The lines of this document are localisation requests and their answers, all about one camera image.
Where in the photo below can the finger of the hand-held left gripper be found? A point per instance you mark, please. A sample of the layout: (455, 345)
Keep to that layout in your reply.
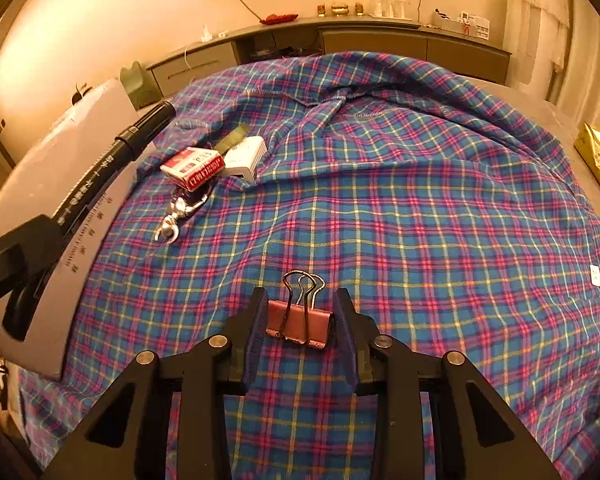
(22, 310)
(15, 260)

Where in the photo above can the red staple box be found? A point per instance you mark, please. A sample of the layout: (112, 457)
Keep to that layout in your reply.
(192, 167)

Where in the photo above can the green child chair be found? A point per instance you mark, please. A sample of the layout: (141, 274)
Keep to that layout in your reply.
(136, 87)

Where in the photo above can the beige curtain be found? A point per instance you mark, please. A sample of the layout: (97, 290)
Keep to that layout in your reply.
(590, 50)

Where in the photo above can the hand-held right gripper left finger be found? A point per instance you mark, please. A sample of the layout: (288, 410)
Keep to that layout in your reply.
(254, 345)

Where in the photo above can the clear glass cup set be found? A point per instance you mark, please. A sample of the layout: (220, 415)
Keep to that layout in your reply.
(390, 6)

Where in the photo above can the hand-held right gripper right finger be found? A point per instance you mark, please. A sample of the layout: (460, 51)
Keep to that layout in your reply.
(346, 347)

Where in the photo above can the white standing air conditioner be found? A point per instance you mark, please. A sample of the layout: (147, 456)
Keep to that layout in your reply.
(522, 45)

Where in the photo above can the white desk organizer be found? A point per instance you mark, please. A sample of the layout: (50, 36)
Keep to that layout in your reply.
(462, 25)

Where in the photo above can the black marker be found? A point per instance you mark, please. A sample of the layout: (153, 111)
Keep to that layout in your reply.
(130, 140)

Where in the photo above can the grey television cabinet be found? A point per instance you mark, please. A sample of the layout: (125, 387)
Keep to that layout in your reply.
(380, 42)

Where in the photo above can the white figurine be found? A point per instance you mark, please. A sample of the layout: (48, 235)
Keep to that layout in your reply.
(207, 32)

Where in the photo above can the white cardboard box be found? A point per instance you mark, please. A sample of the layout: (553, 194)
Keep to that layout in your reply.
(80, 135)

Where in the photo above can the red tray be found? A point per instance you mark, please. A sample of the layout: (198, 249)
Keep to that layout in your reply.
(278, 18)

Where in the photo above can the pink binder clip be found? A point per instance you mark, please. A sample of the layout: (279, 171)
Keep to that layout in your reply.
(300, 322)

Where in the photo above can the white charger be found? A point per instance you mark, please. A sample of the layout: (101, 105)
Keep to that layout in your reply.
(247, 157)

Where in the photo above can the gold foil packet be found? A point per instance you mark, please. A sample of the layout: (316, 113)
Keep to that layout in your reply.
(597, 157)

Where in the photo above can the blue plaid shirt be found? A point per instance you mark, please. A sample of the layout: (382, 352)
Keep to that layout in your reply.
(405, 210)

